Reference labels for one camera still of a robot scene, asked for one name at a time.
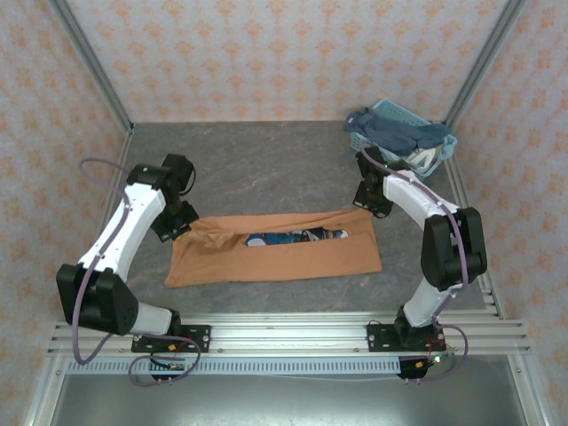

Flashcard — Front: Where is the light blue plastic basket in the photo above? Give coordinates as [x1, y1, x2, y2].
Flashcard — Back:
[349, 99, 458, 180]

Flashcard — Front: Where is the white t-shirt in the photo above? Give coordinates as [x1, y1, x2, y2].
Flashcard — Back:
[401, 146, 445, 170]

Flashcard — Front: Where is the aluminium side rail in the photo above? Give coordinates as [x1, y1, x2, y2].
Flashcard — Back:
[70, 130, 134, 321]
[445, 157, 507, 320]

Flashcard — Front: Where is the aluminium mounting beam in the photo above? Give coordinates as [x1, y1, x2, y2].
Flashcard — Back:
[46, 312, 533, 357]

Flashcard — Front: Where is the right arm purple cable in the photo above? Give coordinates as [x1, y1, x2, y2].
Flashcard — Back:
[361, 148, 472, 383]

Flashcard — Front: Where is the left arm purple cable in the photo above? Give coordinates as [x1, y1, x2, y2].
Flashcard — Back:
[70, 157, 201, 388]

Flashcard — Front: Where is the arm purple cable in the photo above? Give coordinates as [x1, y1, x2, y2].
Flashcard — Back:
[70, 157, 201, 388]
[361, 148, 472, 383]

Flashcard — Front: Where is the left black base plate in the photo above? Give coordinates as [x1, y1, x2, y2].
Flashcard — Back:
[131, 324, 212, 355]

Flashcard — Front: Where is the dark blue t-shirt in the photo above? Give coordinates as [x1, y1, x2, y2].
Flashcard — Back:
[343, 106, 453, 158]

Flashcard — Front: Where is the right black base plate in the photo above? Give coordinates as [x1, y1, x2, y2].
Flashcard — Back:
[366, 322, 447, 354]

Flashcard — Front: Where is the orange printed t-shirt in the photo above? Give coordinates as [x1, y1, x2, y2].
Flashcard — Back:
[163, 209, 383, 289]

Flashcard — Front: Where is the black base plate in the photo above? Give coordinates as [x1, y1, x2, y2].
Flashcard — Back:
[131, 324, 212, 355]
[366, 322, 447, 354]

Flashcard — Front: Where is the aluminium upright post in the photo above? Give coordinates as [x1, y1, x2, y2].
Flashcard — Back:
[443, 0, 527, 130]
[46, 0, 136, 135]

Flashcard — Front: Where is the grey slotted cable duct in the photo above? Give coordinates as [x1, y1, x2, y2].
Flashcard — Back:
[66, 358, 403, 376]

